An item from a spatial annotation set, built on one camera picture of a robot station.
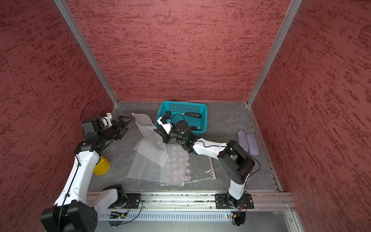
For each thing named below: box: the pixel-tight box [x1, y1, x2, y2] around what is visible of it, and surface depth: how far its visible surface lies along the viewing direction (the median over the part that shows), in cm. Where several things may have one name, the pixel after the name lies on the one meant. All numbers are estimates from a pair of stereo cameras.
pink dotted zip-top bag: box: [160, 144, 192, 187], surface depth 87 cm
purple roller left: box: [237, 130, 249, 153], surface depth 100 cm
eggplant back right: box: [181, 112, 202, 119], surface depth 112 cm
